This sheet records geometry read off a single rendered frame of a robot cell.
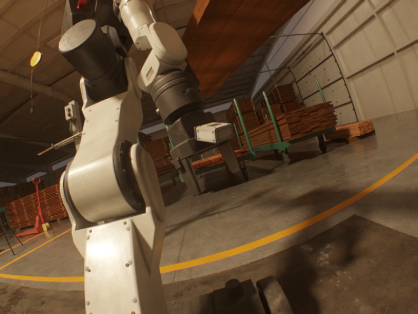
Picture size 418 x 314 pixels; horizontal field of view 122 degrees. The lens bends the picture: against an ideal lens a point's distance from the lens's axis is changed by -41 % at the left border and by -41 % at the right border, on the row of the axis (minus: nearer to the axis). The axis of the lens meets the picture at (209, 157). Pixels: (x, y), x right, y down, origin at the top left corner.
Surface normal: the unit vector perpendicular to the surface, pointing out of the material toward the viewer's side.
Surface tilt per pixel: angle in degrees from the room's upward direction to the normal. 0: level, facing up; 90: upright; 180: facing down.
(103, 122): 52
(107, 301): 45
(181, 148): 87
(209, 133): 95
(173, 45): 81
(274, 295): 25
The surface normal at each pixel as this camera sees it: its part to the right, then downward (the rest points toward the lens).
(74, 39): 0.01, -0.20
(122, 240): -0.16, -0.69
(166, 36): 0.58, -0.33
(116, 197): 0.18, 0.37
